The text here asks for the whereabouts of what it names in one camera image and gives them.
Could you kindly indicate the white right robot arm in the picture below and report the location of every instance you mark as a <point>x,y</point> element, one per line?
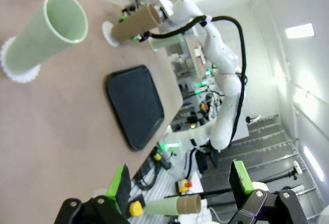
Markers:
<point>221,57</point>

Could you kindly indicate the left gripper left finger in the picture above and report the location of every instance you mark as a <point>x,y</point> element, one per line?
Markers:
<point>120,183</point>

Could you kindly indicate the white scalloped paper coaster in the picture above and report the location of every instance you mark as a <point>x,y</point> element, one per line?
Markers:
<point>20,76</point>
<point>106,32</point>

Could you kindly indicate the brown plastic cup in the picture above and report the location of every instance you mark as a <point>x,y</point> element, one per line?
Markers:
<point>133,25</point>
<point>189,203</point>

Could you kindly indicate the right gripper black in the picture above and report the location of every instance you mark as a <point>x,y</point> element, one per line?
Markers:
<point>164,16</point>

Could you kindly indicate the black plastic serving tray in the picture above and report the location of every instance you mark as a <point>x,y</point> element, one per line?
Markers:
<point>133,105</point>

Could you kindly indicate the yellow emergency stop box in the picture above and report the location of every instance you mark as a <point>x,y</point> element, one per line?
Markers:
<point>183,185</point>

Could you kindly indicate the mint green plastic cup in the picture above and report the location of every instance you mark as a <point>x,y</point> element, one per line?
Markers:
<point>164,43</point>
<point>46,34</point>
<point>162,206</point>

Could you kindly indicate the rectangular ceiling light panel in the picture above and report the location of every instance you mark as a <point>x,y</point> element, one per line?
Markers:
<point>299,30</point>
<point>313,163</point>

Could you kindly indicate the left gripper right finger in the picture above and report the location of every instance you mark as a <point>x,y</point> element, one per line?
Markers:
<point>239,180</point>

